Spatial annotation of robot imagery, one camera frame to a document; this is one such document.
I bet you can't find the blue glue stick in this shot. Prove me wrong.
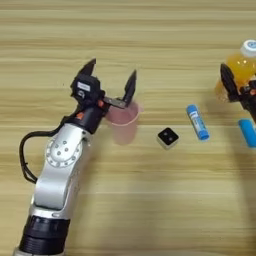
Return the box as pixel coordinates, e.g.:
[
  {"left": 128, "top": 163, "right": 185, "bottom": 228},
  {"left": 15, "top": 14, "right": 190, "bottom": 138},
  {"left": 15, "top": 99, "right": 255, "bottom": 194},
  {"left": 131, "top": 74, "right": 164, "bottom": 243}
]
[{"left": 185, "top": 104, "right": 210, "bottom": 141}]

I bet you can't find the pink plastic cup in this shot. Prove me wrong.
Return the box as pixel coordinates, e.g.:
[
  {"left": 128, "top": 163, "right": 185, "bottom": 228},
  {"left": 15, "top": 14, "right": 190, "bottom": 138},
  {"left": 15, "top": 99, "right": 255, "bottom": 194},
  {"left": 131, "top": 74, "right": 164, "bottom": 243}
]
[{"left": 104, "top": 99, "right": 143, "bottom": 146}]

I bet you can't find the orange juice bottle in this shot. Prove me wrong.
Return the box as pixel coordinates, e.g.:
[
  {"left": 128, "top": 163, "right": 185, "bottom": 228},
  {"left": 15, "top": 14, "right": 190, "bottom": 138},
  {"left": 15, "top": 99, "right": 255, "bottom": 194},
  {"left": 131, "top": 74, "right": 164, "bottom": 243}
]
[{"left": 214, "top": 39, "right": 256, "bottom": 103}]

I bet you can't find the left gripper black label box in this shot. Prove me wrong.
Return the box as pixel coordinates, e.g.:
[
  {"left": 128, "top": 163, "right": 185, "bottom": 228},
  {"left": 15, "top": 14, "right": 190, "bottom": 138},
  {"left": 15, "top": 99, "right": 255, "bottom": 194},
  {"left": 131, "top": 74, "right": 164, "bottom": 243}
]
[{"left": 70, "top": 73, "right": 102, "bottom": 103}]

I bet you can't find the small black white cube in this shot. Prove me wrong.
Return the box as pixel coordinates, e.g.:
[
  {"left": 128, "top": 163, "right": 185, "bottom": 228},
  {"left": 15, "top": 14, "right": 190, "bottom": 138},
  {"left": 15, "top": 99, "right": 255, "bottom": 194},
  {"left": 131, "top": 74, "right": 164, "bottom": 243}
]
[{"left": 156, "top": 127, "right": 180, "bottom": 150}]

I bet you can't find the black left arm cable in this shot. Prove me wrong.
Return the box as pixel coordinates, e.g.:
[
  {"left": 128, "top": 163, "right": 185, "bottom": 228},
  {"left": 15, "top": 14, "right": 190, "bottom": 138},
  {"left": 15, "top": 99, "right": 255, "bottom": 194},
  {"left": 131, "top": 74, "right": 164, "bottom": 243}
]
[{"left": 18, "top": 116, "right": 73, "bottom": 184}]

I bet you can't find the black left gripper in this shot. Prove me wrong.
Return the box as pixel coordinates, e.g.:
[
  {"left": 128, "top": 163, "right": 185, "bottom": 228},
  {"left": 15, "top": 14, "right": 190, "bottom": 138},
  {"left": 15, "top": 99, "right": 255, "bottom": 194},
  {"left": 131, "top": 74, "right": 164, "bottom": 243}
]
[{"left": 64, "top": 58, "right": 138, "bottom": 134}]

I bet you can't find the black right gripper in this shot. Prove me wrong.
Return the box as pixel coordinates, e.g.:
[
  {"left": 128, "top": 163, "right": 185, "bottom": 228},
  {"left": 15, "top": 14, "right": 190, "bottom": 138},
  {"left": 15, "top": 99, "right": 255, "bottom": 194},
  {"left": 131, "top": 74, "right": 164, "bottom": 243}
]
[{"left": 219, "top": 63, "right": 256, "bottom": 121}]

